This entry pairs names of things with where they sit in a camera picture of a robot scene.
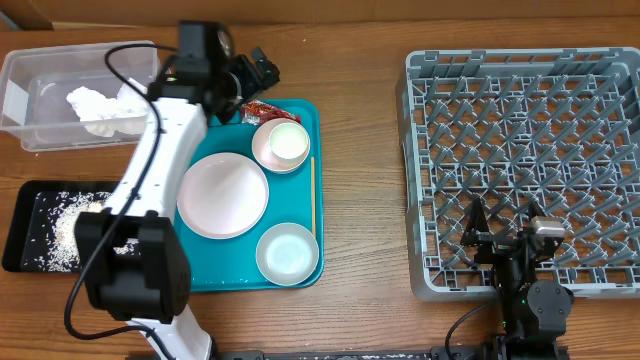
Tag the red snack wrapper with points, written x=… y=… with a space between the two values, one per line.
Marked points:
x=257 y=113

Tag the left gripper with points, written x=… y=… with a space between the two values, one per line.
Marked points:
x=252 y=81

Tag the food scraps rice pile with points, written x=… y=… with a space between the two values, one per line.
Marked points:
x=62 y=225

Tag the clear plastic storage bin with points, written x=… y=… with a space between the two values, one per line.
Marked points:
x=35 y=83

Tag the grey dishwasher rack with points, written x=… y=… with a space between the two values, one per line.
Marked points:
x=556 y=126

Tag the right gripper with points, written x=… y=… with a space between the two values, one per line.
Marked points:
x=493 y=245

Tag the white tissue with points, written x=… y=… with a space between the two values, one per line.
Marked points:
x=103 y=116

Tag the large pink plate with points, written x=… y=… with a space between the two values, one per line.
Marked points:
x=223 y=196

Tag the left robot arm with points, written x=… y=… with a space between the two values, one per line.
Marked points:
x=135 y=275

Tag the white cup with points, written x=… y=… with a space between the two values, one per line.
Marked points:
x=289 y=142

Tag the grey bowl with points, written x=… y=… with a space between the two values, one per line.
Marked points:
x=287 y=254

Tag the wooden chopstick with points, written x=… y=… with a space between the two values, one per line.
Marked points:
x=313 y=196

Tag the black rectangular tray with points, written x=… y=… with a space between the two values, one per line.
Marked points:
x=16 y=238

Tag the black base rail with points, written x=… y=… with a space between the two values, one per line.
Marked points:
x=463 y=352

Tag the cardboard backdrop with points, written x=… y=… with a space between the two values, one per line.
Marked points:
x=44 y=14

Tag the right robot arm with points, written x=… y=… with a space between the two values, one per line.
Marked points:
x=534 y=310

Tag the teal serving tray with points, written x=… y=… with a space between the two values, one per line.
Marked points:
x=230 y=264

